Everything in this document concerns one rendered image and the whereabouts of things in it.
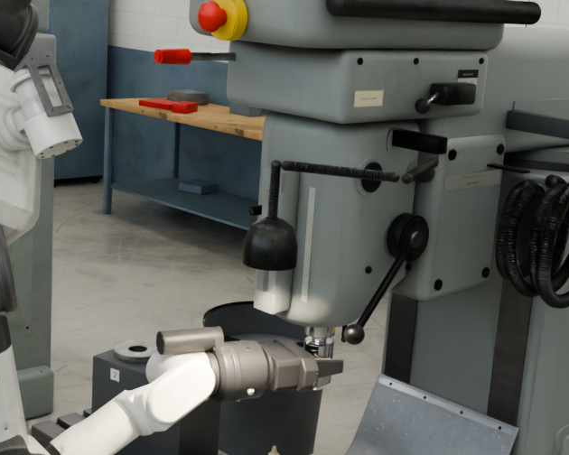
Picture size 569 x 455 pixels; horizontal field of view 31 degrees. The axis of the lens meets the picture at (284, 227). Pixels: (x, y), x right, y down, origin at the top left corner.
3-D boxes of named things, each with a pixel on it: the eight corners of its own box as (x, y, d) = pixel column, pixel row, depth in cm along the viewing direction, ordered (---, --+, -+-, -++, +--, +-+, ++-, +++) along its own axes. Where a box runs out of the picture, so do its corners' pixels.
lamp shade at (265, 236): (235, 266, 132) (237, 219, 131) (250, 253, 139) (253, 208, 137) (289, 273, 131) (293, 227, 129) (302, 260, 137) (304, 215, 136)
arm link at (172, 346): (244, 405, 150) (172, 414, 145) (214, 392, 160) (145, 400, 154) (243, 329, 149) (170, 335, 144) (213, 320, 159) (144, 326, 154)
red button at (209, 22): (213, 33, 129) (215, 1, 128) (192, 31, 132) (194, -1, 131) (232, 33, 131) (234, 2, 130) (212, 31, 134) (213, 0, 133)
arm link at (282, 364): (321, 349, 153) (250, 357, 147) (316, 409, 155) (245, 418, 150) (283, 322, 164) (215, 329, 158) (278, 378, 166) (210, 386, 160)
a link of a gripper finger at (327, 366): (340, 374, 161) (305, 378, 158) (341, 355, 160) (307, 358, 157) (345, 378, 159) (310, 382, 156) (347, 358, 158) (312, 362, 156)
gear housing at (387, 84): (343, 125, 135) (349, 50, 132) (220, 102, 151) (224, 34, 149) (487, 116, 158) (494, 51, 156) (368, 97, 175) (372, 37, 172)
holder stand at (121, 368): (177, 483, 184) (181, 379, 180) (88, 447, 196) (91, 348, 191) (218, 460, 194) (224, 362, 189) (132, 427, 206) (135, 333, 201)
